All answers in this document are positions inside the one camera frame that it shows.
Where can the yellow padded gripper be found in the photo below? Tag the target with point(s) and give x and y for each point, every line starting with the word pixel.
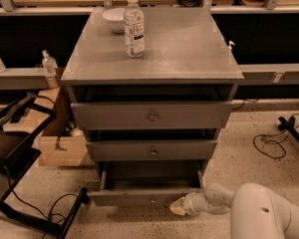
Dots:
pixel 190 203

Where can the grey bottom drawer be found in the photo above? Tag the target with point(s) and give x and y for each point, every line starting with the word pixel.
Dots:
pixel 160 182

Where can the grey drawer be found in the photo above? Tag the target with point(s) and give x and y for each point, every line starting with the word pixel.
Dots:
pixel 160 182
pixel 180 115
pixel 151 150

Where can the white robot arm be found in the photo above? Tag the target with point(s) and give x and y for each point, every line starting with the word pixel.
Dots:
pixel 256 212

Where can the grey middle drawer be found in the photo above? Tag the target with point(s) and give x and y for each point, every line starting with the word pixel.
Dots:
pixel 151 150

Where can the grey wooden drawer cabinet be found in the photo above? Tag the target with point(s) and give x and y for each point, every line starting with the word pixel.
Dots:
pixel 185 60

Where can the grey top drawer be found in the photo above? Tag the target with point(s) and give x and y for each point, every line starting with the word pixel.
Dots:
pixel 180 115

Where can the cardboard box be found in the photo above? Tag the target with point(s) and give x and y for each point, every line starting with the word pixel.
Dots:
pixel 58 146

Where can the black stand leg right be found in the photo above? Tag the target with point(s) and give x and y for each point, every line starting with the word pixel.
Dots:
pixel 289 124

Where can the white pump bottle right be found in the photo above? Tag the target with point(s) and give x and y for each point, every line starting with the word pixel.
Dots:
pixel 231 46

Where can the black metal cart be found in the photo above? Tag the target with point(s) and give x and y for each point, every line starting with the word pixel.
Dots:
pixel 17 155

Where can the clear pump bottle left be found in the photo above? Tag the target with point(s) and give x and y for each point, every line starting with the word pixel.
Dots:
pixel 49 63

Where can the clear plastic water bottle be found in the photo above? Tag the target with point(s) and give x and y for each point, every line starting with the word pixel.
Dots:
pixel 134 29

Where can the white ceramic bowl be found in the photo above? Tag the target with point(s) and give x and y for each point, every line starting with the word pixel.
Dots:
pixel 115 19

